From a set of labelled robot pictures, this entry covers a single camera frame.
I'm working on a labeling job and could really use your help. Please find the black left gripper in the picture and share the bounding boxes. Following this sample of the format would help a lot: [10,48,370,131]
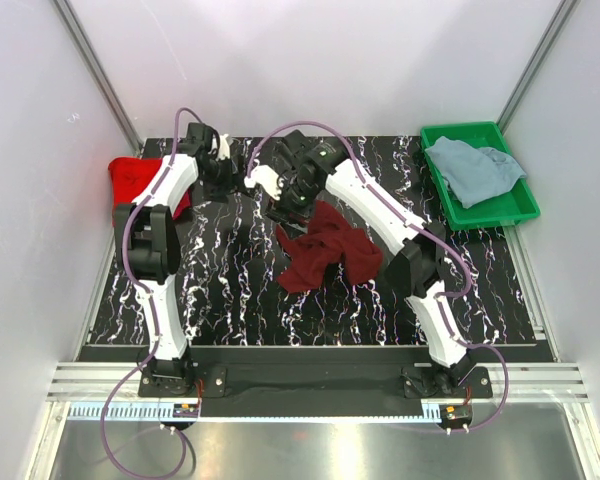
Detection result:
[199,154,253,204]

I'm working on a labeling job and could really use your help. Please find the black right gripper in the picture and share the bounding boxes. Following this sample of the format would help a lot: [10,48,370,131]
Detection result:
[264,178,320,243]

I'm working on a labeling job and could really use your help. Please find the dark red t-shirt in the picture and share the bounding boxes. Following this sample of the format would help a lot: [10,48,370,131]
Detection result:
[275,200,383,294]

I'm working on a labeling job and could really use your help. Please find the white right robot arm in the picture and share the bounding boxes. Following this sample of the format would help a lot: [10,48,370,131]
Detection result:
[247,130,476,397]

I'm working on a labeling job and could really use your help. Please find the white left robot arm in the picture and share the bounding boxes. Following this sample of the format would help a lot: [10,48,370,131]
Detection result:
[114,123,233,396]

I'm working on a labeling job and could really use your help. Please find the folded bright red t-shirt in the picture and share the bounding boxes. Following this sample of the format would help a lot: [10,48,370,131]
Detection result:
[108,155,197,220]

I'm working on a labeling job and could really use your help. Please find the light blue t-shirt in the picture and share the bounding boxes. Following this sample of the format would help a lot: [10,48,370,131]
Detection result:
[425,137,527,209]

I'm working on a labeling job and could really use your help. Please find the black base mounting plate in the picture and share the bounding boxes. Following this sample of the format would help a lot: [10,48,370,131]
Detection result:
[138,363,493,401]

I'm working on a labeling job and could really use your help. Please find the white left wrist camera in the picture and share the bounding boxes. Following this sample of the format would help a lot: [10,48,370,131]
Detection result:
[216,134,232,161]

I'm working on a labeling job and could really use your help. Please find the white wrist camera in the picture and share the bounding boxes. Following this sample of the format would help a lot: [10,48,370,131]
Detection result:
[216,134,232,161]
[244,165,282,200]

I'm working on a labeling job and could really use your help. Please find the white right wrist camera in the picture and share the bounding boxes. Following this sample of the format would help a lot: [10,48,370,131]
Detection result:
[244,165,282,200]

